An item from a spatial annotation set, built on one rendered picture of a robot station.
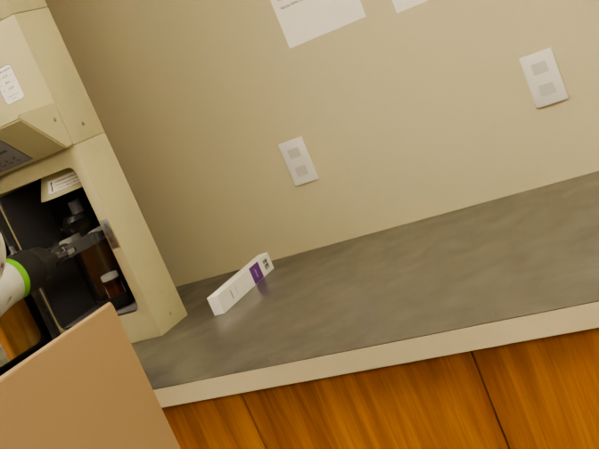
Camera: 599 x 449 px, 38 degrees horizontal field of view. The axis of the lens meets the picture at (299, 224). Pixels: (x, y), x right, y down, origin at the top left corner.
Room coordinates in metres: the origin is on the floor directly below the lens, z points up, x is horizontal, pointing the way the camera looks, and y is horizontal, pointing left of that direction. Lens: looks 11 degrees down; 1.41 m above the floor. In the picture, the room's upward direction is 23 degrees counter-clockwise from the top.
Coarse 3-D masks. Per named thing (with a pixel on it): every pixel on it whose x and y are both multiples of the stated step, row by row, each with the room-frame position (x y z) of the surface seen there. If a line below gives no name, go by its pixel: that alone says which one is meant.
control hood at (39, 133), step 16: (32, 112) 1.86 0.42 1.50; (48, 112) 1.90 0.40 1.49; (0, 128) 1.86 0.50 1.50; (16, 128) 1.85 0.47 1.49; (32, 128) 1.85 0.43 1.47; (48, 128) 1.88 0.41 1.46; (64, 128) 1.92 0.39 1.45; (16, 144) 1.90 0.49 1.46; (32, 144) 1.90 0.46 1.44; (48, 144) 1.90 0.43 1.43; (64, 144) 1.90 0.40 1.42; (32, 160) 1.95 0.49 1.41
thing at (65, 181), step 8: (48, 176) 2.02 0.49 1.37; (56, 176) 2.01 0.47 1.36; (64, 176) 2.01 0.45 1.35; (72, 176) 2.01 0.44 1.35; (48, 184) 2.02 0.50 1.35; (56, 184) 2.01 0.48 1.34; (64, 184) 2.00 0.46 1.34; (72, 184) 2.00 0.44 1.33; (80, 184) 2.00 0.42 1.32; (48, 192) 2.01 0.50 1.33; (56, 192) 2.00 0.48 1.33; (64, 192) 1.99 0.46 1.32
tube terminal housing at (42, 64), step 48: (0, 48) 1.96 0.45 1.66; (48, 48) 1.97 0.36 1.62; (0, 96) 1.99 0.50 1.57; (48, 96) 1.93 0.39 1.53; (96, 144) 1.98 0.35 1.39; (0, 192) 2.06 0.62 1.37; (96, 192) 1.92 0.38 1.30; (144, 240) 1.99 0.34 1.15; (144, 288) 1.93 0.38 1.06; (144, 336) 1.95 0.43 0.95
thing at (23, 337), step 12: (24, 300) 2.05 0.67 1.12; (12, 312) 2.02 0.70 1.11; (24, 312) 2.04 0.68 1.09; (0, 324) 1.98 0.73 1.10; (12, 324) 2.00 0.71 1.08; (24, 324) 2.02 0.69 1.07; (36, 324) 2.05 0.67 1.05; (0, 336) 1.97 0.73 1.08; (12, 336) 1.99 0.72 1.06; (24, 336) 2.01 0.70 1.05; (36, 336) 2.04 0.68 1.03; (0, 348) 1.96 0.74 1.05; (12, 348) 1.98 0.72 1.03; (24, 348) 2.00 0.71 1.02; (0, 360) 1.95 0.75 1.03
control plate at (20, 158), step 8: (0, 144) 1.91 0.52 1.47; (8, 144) 1.90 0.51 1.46; (0, 152) 1.93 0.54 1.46; (8, 152) 1.93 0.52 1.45; (16, 152) 1.93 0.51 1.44; (0, 160) 1.96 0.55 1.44; (16, 160) 1.95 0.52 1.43; (24, 160) 1.95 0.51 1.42; (0, 168) 1.99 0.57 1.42; (8, 168) 1.98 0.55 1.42
